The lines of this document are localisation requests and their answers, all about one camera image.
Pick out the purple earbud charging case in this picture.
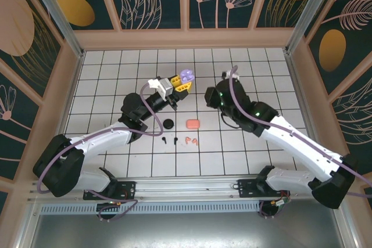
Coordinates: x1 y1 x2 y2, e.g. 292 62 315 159
179 69 195 84

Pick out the orange earbud charging case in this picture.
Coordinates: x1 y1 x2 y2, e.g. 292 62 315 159
185 118 201 130

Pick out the green circuit board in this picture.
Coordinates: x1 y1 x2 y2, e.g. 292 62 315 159
271 196 291 211

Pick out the grey metal sheet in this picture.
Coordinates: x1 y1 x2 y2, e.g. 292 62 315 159
28 213 352 248

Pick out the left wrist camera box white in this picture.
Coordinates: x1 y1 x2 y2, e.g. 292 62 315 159
148 77 173 98

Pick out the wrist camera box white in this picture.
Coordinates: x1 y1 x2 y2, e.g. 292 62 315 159
221 66 241 82
148 77 173 98

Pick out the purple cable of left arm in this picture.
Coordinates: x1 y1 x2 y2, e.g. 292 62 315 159
37 83 163 223

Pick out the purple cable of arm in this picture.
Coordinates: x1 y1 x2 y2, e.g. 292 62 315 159
37 83 163 223
228 66 372 220

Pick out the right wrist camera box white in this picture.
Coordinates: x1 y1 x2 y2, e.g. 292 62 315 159
221 66 241 82

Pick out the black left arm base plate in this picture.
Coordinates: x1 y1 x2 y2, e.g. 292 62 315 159
83 180 137 201

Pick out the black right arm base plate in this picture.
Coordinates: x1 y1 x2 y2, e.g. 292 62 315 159
237 178 291 199

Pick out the aluminium mounting rail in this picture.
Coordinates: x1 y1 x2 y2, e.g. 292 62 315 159
27 174 344 202

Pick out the aluminium frame post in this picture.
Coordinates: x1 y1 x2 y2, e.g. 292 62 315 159
23 0 85 59
284 0 339 56

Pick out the slotted grey cable duct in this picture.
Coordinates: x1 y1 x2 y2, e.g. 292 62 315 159
40 203 262 214

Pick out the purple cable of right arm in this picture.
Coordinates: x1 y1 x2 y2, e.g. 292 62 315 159
228 66 372 220

